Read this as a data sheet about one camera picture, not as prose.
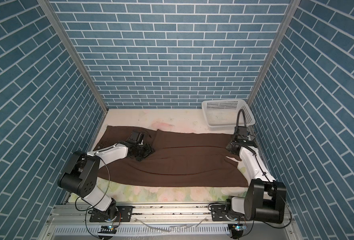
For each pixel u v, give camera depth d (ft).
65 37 2.64
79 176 1.50
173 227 2.32
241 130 2.22
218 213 2.42
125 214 2.43
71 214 2.47
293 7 2.32
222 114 3.90
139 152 2.59
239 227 2.34
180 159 3.00
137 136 2.49
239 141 2.04
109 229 2.37
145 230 2.53
